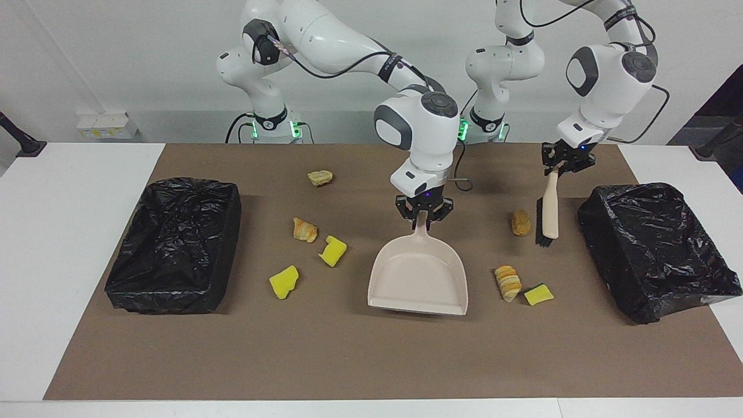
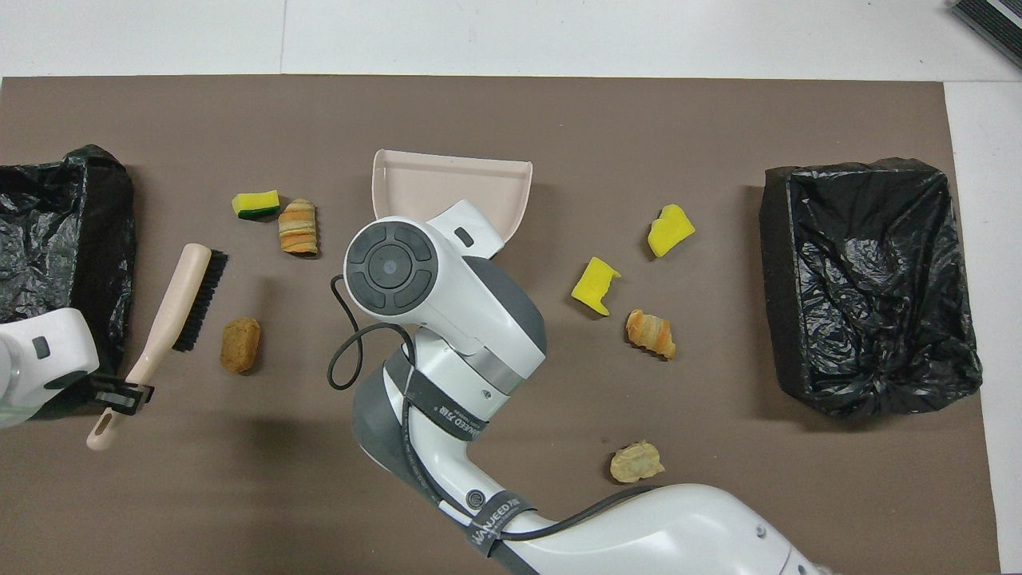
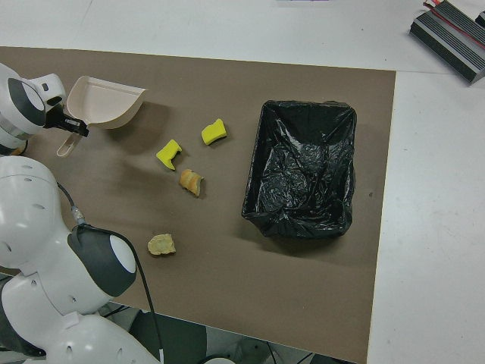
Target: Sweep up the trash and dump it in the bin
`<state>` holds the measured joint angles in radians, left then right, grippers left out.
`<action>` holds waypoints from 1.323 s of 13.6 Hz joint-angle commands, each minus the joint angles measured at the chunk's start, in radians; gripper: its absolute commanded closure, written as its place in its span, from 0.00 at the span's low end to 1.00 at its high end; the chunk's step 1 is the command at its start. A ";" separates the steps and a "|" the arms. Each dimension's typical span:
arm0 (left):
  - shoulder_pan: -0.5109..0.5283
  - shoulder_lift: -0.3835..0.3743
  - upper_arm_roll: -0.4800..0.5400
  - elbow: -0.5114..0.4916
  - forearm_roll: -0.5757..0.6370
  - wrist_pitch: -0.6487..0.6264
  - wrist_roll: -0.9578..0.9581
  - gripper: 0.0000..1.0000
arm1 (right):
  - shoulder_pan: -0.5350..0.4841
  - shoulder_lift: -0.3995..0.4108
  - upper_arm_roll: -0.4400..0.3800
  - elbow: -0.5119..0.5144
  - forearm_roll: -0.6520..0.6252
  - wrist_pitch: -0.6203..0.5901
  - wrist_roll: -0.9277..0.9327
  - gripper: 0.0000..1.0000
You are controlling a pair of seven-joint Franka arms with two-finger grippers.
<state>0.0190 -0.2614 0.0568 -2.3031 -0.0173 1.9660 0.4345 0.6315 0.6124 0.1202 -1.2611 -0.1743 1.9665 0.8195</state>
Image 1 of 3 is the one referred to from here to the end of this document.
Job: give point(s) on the notched yellow sponge piece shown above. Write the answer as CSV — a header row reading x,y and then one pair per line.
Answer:
x,y
332,251

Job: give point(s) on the black stand pole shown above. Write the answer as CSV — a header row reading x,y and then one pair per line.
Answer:
x,y
717,139
20,139

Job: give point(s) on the brown oval bread roll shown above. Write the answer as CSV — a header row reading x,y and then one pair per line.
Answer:
x,y
520,223

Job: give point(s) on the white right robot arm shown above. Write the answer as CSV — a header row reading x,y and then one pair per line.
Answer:
x,y
418,128

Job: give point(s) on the brown table mat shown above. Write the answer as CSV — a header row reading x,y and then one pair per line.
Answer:
x,y
371,360

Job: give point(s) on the dark background panel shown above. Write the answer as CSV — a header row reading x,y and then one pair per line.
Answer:
x,y
725,98

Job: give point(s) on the white wall socket box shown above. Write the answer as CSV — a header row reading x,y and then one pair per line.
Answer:
x,y
107,125

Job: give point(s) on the golden croissant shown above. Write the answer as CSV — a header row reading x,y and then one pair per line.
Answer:
x,y
305,230

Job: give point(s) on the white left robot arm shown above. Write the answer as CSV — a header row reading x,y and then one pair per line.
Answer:
x,y
609,81

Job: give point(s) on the beige plastic dustpan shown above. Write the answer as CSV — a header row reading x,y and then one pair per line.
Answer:
x,y
418,278

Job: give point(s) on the yellow sponge with green side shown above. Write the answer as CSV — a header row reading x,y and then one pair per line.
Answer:
x,y
538,294

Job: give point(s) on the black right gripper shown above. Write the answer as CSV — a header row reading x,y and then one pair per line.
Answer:
x,y
428,200

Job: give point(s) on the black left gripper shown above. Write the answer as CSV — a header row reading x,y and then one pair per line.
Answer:
x,y
569,154

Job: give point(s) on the bin with black trash bag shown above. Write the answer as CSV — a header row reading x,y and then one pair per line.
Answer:
x,y
656,249
174,244

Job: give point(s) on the orange striped bread roll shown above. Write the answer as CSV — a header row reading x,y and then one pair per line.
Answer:
x,y
508,283

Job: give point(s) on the beige hand brush black bristles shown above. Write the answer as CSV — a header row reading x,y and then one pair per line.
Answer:
x,y
551,209

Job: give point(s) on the pale yellow pastry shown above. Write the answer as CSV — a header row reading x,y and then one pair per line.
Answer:
x,y
320,177

